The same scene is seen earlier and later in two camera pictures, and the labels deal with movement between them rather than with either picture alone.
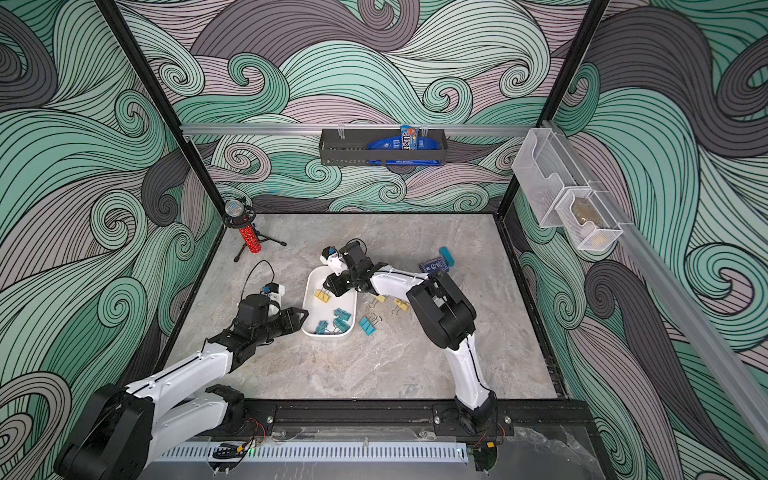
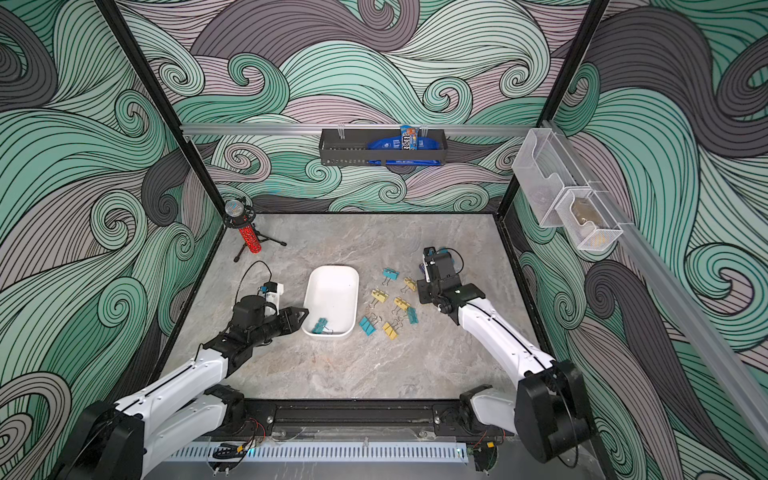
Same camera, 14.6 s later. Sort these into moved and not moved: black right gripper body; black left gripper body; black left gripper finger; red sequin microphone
Moved: black right gripper body
Not moved: red sequin microphone; black left gripper finger; black left gripper body
